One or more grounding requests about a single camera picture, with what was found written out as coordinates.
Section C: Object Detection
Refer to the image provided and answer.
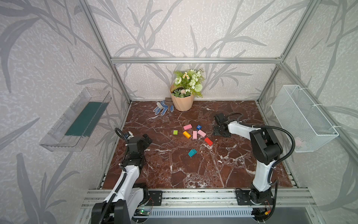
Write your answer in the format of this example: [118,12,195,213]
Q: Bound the red rectangular block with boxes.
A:
[204,137,213,146]

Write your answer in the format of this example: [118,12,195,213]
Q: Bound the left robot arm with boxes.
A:
[90,134,153,224]

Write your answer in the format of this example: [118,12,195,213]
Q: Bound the pink block right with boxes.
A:
[197,130,207,137]

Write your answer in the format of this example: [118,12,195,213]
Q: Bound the orange rectangular block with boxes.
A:
[183,131,191,139]

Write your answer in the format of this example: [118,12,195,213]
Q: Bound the pink block far left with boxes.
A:
[183,124,193,131]

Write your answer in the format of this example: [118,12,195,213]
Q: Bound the teal wedge block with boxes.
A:
[188,149,197,158]

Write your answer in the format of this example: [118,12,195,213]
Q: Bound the beige flower pot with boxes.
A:
[170,85,194,112]

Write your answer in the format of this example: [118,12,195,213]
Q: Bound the green artificial plant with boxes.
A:
[171,69,205,98]

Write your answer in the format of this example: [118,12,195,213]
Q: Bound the blue dotted work glove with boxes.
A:
[153,100,174,116]

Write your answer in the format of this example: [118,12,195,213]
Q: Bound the left green circuit board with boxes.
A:
[134,208,151,217]

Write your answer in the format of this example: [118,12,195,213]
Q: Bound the pink object in basket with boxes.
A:
[295,137,303,148]

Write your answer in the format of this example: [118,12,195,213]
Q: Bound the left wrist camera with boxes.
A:
[124,131,134,140]

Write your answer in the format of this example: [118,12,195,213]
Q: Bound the clear plastic wall shelf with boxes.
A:
[40,87,112,152]

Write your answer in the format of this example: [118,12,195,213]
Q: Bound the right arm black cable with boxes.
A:
[226,112,296,222]

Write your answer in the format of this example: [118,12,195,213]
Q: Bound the white wire basket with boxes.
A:
[271,85,339,153]

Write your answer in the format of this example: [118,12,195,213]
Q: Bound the aluminium cage frame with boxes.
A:
[78,0,358,169]

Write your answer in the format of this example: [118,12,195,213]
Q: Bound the right base connector wires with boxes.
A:
[251,200,273,222]

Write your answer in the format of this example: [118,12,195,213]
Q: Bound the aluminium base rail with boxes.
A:
[74,188,317,222]

